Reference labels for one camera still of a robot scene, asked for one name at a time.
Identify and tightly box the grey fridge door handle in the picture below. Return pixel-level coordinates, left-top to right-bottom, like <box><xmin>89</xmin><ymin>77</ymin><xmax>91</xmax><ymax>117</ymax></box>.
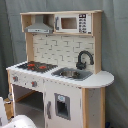
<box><xmin>47</xmin><ymin>101</ymin><xmax>51</xmax><ymax>119</ymax></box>

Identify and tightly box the grey range hood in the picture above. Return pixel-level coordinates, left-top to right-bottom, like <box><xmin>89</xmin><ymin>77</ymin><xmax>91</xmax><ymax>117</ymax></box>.
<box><xmin>25</xmin><ymin>15</ymin><xmax>53</xmax><ymax>34</ymax></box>

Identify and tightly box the black toy faucet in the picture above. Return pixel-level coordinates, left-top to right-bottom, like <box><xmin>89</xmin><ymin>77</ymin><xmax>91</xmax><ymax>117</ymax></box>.
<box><xmin>76</xmin><ymin>50</ymin><xmax>94</xmax><ymax>70</ymax></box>

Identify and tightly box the red oven knob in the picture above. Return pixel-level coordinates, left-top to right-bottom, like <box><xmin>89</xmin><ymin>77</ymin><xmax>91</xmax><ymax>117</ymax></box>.
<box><xmin>31</xmin><ymin>81</ymin><xmax>37</xmax><ymax>87</ymax></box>
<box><xmin>13</xmin><ymin>76</ymin><xmax>18</xmax><ymax>82</ymax></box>

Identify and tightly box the right red oven knob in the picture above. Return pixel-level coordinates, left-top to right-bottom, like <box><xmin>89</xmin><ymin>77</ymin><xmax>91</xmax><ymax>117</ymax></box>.
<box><xmin>31</xmin><ymin>81</ymin><xmax>37</xmax><ymax>87</ymax></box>

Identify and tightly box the toy microwave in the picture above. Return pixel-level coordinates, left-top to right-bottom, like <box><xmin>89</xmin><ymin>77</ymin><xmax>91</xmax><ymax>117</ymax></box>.
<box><xmin>55</xmin><ymin>14</ymin><xmax>92</xmax><ymax>34</ymax></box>

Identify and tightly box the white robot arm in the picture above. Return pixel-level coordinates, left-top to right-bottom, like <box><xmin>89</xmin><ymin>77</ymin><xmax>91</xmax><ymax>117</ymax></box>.
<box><xmin>0</xmin><ymin>97</ymin><xmax>37</xmax><ymax>128</ymax></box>

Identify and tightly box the left red oven knob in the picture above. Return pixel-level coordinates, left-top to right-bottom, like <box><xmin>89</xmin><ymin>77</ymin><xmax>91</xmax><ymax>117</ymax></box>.
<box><xmin>13</xmin><ymin>76</ymin><xmax>18</xmax><ymax>82</ymax></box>

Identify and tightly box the grey toy sink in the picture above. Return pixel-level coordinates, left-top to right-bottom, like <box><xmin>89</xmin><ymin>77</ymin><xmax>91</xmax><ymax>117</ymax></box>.
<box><xmin>52</xmin><ymin>67</ymin><xmax>92</xmax><ymax>81</ymax></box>

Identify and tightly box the wooden toy kitchen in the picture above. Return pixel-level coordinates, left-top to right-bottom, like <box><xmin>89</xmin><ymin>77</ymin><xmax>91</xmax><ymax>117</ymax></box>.
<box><xmin>7</xmin><ymin>10</ymin><xmax>114</xmax><ymax>128</ymax></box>

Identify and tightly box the black toy stovetop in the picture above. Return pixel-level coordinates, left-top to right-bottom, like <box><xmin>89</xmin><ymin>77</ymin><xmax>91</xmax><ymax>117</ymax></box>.
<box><xmin>19</xmin><ymin>61</ymin><xmax>56</xmax><ymax>73</ymax></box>

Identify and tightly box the grey fridge ice dispenser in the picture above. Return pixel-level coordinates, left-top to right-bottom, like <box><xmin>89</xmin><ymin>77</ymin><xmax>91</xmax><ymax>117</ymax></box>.
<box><xmin>54</xmin><ymin>93</ymin><xmax>71</xmax><ymax>120</ymax></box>

